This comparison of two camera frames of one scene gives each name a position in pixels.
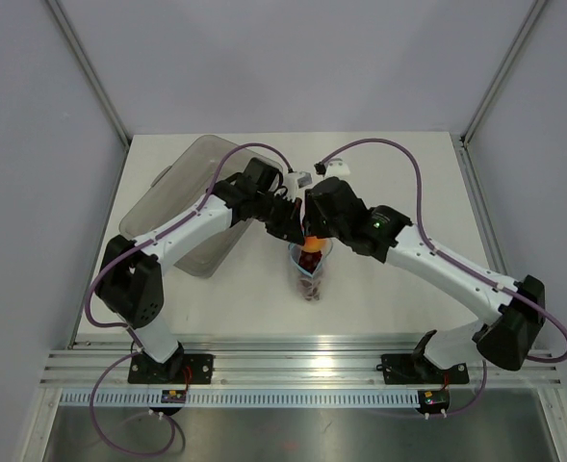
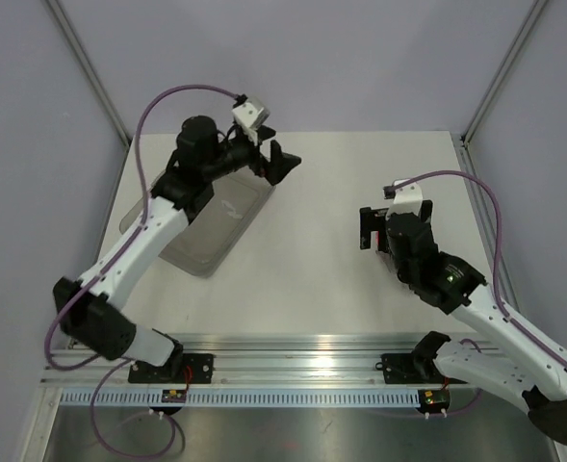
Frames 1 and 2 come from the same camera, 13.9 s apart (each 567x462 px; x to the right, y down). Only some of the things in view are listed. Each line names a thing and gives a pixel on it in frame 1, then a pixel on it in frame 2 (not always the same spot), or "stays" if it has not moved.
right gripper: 311,222 → 373,220
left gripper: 290,226 → 274,169
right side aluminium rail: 560,432 stays
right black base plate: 409,369 stays
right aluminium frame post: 529,19 stays
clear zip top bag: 310,282 → 390,264
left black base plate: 177,370 stays
